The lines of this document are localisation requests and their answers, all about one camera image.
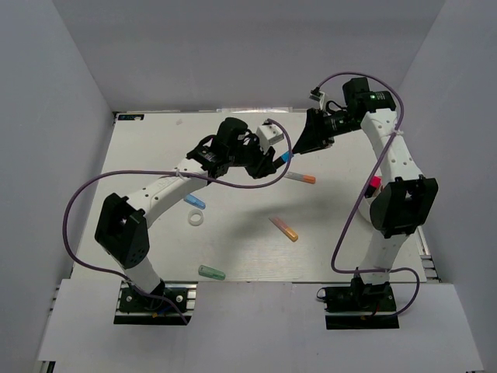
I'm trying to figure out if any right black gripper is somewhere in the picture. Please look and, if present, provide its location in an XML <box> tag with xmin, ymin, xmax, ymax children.
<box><xmin>291</xmin><ymin>108</ymin><xmax>361</xmax><ymax>155</ymax></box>

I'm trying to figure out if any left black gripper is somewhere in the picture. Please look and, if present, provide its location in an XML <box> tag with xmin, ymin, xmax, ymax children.
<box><xmin>228</xmin><ymin>134</ymin><xmax>277</xmax><ymax>180</ymax></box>

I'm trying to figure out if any orange clear marker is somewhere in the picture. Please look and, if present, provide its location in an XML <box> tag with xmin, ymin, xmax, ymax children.
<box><xmin>284</xmin><ymin>172</ymin><xmax>316</xmax><ymax>184</ymax></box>
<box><xmin>269</xmin><ymin>217</ymin><xmax>298</xmax><ymax>242</ymax></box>

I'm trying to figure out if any pink black highlighter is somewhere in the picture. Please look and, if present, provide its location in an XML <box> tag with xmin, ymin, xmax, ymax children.
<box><xmin>364</xmin><ymin>176</ymin><xmax>382</xmax><ymax>199</ymax></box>

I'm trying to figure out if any blue black highlighter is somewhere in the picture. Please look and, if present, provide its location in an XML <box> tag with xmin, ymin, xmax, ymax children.
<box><xmin>273</xmin><ymin>152</ymin><xmax>293</xmax><ymax>169</ymax></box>

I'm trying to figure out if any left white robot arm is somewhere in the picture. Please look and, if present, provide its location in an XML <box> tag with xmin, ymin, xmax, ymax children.
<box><xmin>95</xmin><ymin>117</ymin><xmax>285</xmax><ymax>310</ymax></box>

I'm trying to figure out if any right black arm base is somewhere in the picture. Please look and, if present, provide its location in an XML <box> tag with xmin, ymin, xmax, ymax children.
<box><xmin>316</xmin><ymin>275</ymin><xmax>399</xmax><ymax>330</ymax></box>

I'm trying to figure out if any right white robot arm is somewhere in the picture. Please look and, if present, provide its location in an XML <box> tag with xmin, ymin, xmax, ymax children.
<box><xmin>292</xmin><ymin>73</ymin><xmax>439</xmax><ymax>310</ymax></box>

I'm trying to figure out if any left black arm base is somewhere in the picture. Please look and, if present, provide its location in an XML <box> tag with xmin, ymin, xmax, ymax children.
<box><xmin>113</xmin><ymin>282</ymin><xmax>197</xmax><ymax>326</ymax></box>

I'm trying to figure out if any blue translucent cap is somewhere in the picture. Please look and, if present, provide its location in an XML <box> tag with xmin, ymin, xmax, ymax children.
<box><xmin>183</xmin><ymin>193</ymin><xmax>206</xmax><ymax>210</ymax></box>

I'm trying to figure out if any white round divided container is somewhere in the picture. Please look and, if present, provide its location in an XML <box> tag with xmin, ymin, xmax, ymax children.
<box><xmin>358</xmin><ymin>191</ymin><xmax>378</xmax><ymax>225</ymax></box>

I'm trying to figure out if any green translucent cap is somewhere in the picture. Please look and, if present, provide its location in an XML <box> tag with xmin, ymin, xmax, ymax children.
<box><xmin>198</xmin><ymin>265</ymin><xmax>226</xmax><ymax>281</ymax></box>

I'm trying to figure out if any left corner label sticker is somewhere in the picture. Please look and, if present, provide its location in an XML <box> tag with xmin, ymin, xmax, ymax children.
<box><xmin>116</xmin><ymin>113</ymin><xmax>144</xmax><ymax>121</ymax></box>

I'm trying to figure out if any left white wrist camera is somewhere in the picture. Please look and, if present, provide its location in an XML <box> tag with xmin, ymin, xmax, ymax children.
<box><xmin>255</xmin><ymin>122</ymin><xmax>284</xmax><ymax>153</ymax></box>

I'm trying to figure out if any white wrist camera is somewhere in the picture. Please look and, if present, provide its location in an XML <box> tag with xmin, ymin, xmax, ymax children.
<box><xmin>309</xmin><ymin>87</ymin><xmax>326</xmax><ymax>111</ymax></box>
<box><xmin>255</xmin><ymin>122</ymin><xmax>284</xmax><ymax>153</ymax></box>

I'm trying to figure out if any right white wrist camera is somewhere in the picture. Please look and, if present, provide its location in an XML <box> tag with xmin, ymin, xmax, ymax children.
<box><xmin>309</xmin><ymin>87</ymin><xmax>326</xmax><ymax>111</ymax></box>

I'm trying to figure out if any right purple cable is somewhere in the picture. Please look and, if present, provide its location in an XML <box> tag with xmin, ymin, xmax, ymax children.
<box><xmin>317</xmin><ymin>71</ymin><xmax>422</xmax><ymax>320</ymax></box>

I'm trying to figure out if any purple cable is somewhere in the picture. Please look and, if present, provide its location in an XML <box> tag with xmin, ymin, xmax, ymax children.
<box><xmin>317</xmin><ymin>71</ymin><xmax>422</xmax><ymax>320</ymax></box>
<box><xmin>62</xmin><ymin>119</ymin><xmax>293</xmax><ymax>325</ymax></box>

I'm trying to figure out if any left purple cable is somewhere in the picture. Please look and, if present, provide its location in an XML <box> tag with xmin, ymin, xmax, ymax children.
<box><xmin>62</xmin><ymin>119</ymin><xmax>293</xmax><ymax>325</ymax></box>

